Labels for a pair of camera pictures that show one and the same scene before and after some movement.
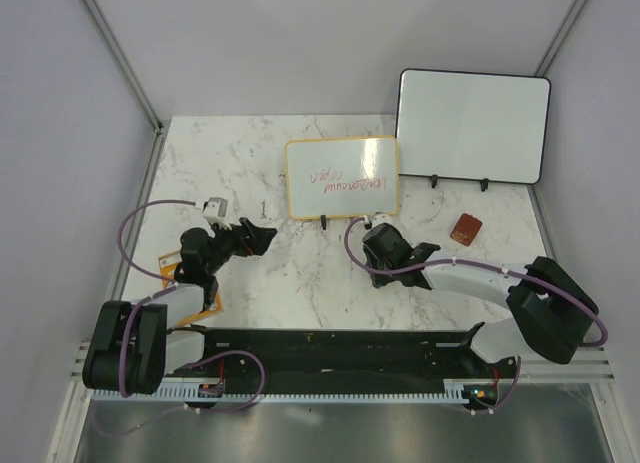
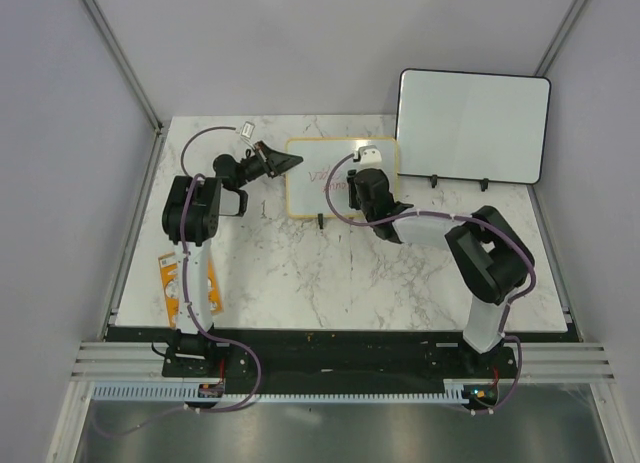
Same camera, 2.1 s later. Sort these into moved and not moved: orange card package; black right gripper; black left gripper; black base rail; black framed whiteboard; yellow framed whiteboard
Moved: black left gripper; black right gripper
Not moved: black framed whiteboard; black base rail; yellow framed whiteboard; orange card package
